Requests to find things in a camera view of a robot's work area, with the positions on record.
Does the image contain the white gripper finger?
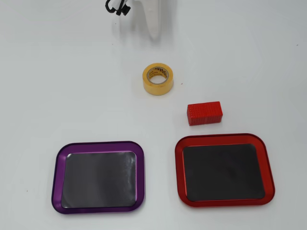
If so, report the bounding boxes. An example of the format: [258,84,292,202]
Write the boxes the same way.
[143,0,162,41]

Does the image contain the red studded block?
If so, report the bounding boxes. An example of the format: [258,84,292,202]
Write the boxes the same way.
[187,101,224,127]

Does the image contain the yellow tape roll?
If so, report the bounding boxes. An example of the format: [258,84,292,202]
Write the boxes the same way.
[142,63,174,96]

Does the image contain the red metal tray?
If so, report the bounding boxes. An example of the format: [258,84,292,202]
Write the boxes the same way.
[174,133,276,208]

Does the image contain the purple metal tray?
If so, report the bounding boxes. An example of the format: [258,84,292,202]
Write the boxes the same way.
[51,140,146,215]

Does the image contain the white cable connector black clip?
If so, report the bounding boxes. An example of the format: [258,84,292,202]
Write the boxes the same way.
[112,0,131,16]

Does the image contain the black cable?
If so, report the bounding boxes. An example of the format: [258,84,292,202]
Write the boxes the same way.
[105,0,120,13]

